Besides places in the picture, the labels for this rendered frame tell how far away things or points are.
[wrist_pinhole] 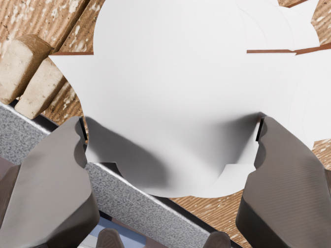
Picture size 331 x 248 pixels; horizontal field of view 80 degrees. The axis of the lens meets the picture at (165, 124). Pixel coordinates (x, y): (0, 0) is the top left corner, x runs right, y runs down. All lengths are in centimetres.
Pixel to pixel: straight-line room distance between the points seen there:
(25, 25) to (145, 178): 15
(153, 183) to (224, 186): 6
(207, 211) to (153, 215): 9
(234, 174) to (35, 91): 17
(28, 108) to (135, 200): 19
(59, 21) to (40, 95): 6
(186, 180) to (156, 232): 23
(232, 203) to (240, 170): 12
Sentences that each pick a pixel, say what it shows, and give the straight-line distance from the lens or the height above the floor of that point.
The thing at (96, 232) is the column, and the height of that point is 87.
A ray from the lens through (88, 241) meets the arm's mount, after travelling 51.
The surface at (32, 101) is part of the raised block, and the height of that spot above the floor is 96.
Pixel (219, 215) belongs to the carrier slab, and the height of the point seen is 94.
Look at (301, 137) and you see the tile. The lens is 18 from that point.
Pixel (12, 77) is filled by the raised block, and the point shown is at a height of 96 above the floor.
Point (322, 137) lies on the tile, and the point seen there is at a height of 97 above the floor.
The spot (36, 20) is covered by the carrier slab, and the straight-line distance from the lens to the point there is 20.
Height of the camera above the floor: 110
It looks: 58 degrees down
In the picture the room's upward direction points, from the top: 175 degrees counter-clockwise
